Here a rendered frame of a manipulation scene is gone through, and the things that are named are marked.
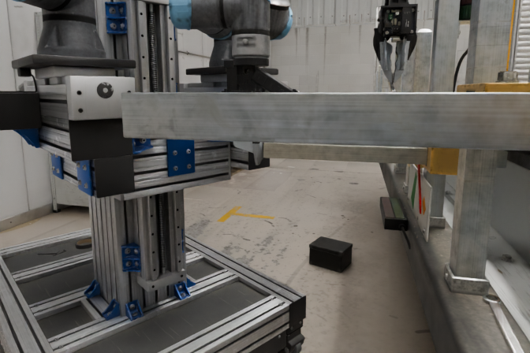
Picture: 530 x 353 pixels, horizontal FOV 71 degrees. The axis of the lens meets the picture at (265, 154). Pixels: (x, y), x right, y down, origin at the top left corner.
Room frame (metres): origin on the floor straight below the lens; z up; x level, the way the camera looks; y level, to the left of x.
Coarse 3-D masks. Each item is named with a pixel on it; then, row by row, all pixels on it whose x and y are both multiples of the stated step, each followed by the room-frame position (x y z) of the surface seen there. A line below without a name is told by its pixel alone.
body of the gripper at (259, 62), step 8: (224, 64) 0.76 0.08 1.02; (232, 64) 0.75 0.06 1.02; (240, 64) 0.73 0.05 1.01; (248, 64) 0.73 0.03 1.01; (256, 64) 0.73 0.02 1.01; (264, 64) 0.74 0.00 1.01; (232, 72) 0.75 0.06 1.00; (240, 72) 0.75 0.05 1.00; (248, 72) 0.76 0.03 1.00; (232, 80) 0.75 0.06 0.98; (240, 80) 0.75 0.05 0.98; (248, 80) 0.75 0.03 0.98; (232, 88) 0.75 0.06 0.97; (240, 88) 0.75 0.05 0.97; (248, 88) 0.75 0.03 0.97; (256, 88) 0.74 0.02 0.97; (264, 88) 0.74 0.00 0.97
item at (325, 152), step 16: (272, 144) 0.74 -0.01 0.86; (288, 144) 0.73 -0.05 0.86; (304, 144) 0.72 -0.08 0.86; (320, 144) 0.72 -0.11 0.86; (336, 160) 0.71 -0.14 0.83; (352, 160) 0.70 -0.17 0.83; (368, 160) 0.69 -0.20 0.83; (384, 160) 0.69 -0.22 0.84; (400, 160) 0.68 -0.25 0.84; (416, 160) 0.67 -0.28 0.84
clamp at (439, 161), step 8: (432, 152) 0.63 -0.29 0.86; (440, 152) 0.63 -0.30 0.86; (448, 152) 0.63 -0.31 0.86; (456, 152) 0.62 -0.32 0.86; (432, 160) 0.63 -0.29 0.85; (440, 160) 0.63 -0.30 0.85; (448, 160) 0.63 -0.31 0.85; (456, 160) 0.62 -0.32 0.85; (432, 168) 0.63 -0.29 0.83; (440, 168) 0.63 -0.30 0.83; (448, 168) 0.63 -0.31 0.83; (456, 168) 0.62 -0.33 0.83
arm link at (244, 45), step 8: (232, 40) 0.75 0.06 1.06; (240, 40) 0.73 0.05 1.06; (248, 40) 0.73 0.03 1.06; (256, 40) 0.73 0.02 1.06; (264, 40) 0.74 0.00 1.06; (232, 48) 0.75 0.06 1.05; (240, 48) 0.73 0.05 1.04; (248, 48) 0.72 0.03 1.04; (256, 48) 0.73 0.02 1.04; (264, 48) 0.74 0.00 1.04; (240, 56) 0.74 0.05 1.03; (248, 56) 0.73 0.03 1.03; (256, 56) 0.73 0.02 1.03; (264, 56) 0.74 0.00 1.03
